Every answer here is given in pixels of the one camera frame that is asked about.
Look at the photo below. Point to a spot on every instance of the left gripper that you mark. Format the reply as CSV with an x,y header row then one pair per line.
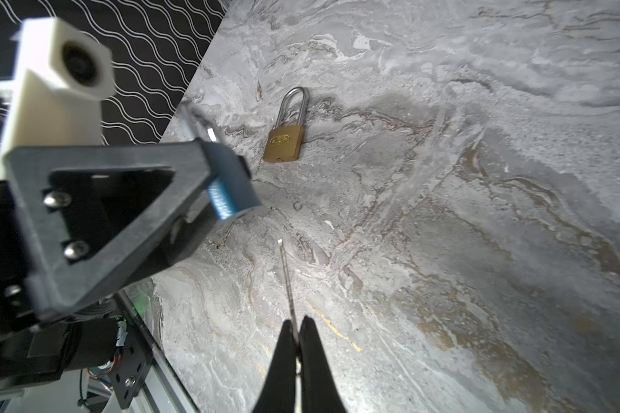
x,y
80,223

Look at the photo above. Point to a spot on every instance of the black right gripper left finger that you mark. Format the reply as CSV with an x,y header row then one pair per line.
x,y
279,390

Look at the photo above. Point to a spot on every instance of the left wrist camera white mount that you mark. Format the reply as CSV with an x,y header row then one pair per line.
x,y
59,80

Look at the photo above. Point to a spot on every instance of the small silver key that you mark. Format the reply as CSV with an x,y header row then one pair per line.
x,y
289,290

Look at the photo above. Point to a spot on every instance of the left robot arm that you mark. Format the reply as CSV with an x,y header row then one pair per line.
x,y
83,339

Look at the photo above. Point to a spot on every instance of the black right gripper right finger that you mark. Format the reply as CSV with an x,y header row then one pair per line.
x,y
318,390

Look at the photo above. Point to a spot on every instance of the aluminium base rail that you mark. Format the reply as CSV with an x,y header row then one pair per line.
x,y
143,379

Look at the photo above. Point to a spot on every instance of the brass padlock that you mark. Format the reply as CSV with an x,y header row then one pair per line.
x,y
284,142

